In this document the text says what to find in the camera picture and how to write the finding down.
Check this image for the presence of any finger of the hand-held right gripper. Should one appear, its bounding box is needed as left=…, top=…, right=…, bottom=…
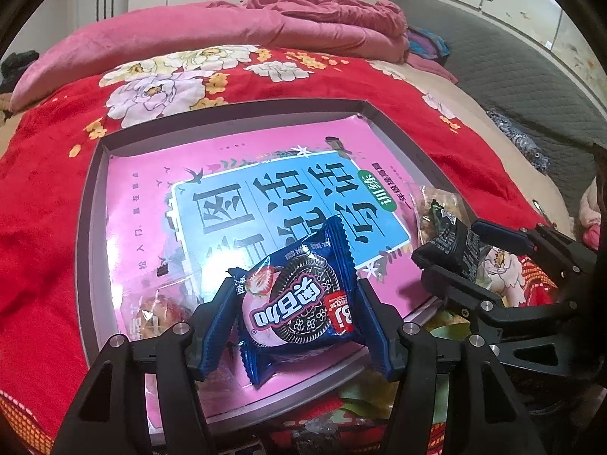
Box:
left=467, top=218, right=607, bottom=295
left=412, top=252, right=607, bottom=380

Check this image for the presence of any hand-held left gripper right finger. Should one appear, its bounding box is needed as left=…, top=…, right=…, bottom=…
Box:
left=355, top=277, right=536, bottom=455

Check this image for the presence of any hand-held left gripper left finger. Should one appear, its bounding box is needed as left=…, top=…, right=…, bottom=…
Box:
left=50, top=277, right=242, bottom=455

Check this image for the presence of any black snack packet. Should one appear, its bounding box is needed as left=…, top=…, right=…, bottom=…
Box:
left=410, top=201, right=484, bottom=280

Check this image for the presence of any blue cookie packet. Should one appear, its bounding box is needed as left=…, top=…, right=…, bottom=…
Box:
left=226, top=215, right=362, bottom=387

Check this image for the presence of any dark grey shallow box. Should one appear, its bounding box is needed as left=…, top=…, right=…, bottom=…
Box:
left=78, top=97, right=480, bottom=430

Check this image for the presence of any pink cloth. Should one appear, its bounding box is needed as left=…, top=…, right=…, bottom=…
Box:
left=579, top=182, right=607, bottom=249

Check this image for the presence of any green snack packet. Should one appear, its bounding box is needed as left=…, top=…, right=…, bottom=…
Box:
left=339, top=377, right=449, bottom=418

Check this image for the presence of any clear wrapped candy packet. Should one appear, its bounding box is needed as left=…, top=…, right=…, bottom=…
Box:
left=121, top=256, right=204, bottom=342

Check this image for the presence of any orange clear biscuit packet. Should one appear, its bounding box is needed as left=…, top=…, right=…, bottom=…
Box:
left=410, top=187, right=463, bottom=242

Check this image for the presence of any dark patterned cloth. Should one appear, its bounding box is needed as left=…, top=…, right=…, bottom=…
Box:
left=486, top=107, right=553, bottom=174

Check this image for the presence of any pink book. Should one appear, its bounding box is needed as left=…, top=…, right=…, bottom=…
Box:
left=105, top=114, right=444, bottom=411

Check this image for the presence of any grey mat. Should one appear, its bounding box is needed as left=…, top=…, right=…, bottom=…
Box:
left=382, top=0, right=607, bottom=190

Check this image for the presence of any colourful cloth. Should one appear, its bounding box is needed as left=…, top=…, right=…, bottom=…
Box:
left=408, top=28, right=451, bottom=58

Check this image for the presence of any red floral blanket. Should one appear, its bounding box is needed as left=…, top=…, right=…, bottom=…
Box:
left=0, top=45, right=570, bottom=455

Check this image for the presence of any pink pillow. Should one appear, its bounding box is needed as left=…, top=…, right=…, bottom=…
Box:
left=9, top=2, right=295, bottom=110

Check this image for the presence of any pink crumpled quilt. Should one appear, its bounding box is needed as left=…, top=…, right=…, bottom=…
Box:
left=239, top=0, right=411, bottom=62

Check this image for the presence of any dark clothes pile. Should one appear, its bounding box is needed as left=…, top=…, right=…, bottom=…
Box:
left=0, top=50, right=39, bottom=93

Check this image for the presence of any floral wall panel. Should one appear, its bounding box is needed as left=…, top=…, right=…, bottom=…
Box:
left=422, top=0, right=607, bottom=119

